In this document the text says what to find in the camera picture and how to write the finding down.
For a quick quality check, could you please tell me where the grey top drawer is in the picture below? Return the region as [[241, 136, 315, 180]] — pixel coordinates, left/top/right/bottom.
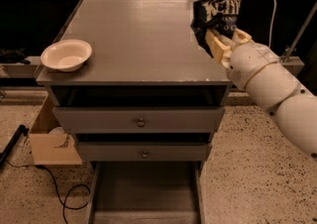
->
[[53, 86, 224, 134]]

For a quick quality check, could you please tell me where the grey bottom drawer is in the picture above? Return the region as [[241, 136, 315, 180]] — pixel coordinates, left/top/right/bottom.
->
[[85, 162, 206, 224]]

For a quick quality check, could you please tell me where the cardboard box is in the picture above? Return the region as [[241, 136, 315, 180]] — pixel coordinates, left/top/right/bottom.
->
[[29, 97, 82, 166]]

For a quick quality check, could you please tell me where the white bowl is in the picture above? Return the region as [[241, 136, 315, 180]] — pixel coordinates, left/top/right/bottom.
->
[[41, 40, 92, 72]]

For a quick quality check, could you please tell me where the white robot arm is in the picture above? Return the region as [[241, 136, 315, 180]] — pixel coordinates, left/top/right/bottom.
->
[[205, 29, 317, 161]]

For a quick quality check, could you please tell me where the grey middle drawer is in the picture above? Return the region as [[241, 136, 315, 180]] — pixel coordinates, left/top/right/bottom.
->
[[76, 133, 212, 162]]

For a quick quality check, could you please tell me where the black floor cable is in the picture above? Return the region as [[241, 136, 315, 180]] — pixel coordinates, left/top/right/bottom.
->
[[4, 158, 91, 224]]

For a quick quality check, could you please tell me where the blue chip bag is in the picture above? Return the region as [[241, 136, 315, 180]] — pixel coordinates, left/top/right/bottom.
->
[[190, 0, 242, 57]]

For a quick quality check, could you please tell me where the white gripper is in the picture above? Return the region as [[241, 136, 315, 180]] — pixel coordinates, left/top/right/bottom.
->
[[205, 29, 280, 91]]

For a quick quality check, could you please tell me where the grey drawer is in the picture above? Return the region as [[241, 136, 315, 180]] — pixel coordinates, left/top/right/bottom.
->
[[53, 86, 224, 134], [85, 162, 206, 224], [76, 133, 212, 162]]

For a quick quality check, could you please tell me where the white hanging cable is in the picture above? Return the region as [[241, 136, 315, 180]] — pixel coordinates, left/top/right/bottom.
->
[[261, 0, 277, 50]]

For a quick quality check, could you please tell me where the black object on rail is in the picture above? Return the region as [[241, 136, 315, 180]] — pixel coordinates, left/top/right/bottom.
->
[[0, 49, 30, 64]]

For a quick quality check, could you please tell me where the round middle drawer knob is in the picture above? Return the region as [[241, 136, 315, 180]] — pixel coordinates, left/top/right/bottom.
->
[[142, 151, 149, 159]]

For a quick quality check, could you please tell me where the grey drawer cabinet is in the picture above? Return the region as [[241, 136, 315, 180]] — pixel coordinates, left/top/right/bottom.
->
[[35, 0, 240, 169]]

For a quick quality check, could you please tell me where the round top drawer knob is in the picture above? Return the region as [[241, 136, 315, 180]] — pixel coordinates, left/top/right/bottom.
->
[[137, 119, 146, 128]]

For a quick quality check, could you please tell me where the dark cart at right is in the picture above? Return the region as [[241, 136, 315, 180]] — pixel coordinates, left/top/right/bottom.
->
[[303, 41, 317, 94]]

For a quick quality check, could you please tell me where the round drawer knob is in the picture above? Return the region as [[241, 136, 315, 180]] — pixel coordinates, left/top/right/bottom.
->
[[142, 151, 149, 159], [137, 119, 146, 128]]

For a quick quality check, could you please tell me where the black bar on floor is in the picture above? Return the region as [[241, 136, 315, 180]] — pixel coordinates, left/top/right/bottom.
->
[[0, 125, 29, 167]]

